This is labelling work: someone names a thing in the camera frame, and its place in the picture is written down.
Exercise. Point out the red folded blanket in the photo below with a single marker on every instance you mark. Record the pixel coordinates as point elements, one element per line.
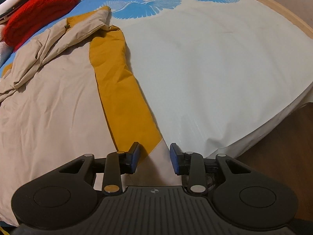
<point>33,16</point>

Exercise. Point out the wooden bed frame rail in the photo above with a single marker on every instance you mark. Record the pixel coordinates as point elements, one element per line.
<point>293,18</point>

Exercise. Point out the blue white patterned bedsheet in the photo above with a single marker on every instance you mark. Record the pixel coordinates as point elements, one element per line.
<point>216,74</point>

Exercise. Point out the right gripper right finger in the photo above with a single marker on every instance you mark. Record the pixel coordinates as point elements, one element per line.
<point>190,166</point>

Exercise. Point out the white folded quilt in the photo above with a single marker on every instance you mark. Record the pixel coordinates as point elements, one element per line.
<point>5,50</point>

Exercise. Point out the beige and mustard jacket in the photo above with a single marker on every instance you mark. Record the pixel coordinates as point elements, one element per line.
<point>69,92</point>

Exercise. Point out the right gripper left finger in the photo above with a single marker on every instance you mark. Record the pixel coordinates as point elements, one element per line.
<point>117,164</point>

